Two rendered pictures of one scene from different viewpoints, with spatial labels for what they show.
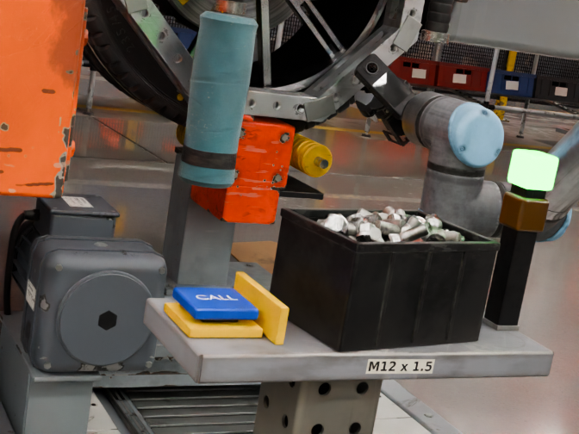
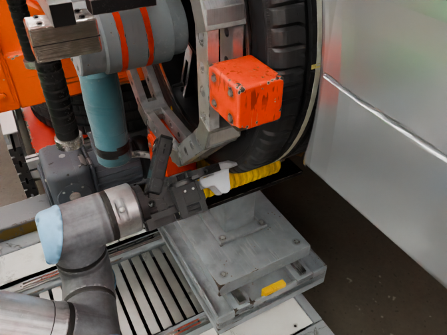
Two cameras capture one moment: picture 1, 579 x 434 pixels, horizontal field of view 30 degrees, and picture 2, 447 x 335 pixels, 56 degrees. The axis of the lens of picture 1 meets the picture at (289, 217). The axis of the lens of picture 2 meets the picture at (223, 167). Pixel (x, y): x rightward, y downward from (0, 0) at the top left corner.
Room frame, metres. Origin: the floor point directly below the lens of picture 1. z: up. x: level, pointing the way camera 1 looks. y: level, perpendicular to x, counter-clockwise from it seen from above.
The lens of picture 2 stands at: (1.92, -0.74, 1.14)
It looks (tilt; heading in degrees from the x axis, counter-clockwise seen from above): 38 degrees down; 89
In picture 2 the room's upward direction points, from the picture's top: straight up
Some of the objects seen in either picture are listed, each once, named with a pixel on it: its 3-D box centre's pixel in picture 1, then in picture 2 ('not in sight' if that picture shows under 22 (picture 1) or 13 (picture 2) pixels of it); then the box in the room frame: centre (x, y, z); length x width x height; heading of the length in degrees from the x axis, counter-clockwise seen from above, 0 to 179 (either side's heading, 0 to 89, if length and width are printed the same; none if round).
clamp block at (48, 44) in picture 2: not in sight; (63, 34); (1.70, -0.16, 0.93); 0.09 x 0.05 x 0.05; 27
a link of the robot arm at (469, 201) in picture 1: (456, 203); (87, 276); (1.68, -0.26, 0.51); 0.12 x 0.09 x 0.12; 107
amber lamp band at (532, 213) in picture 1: (524, 212); not in sight; (1.23, -0.27, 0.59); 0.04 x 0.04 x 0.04; 27
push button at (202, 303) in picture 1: (214, 307); not in sight; (1.06, 0.06, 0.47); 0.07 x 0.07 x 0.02; 27
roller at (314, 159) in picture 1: (288, 146); (231, 175); (1.95, 0.02, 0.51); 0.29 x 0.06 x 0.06; 27
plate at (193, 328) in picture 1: (212, 319); not in sight; (1.06, 0.06, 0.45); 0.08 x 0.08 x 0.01; 27
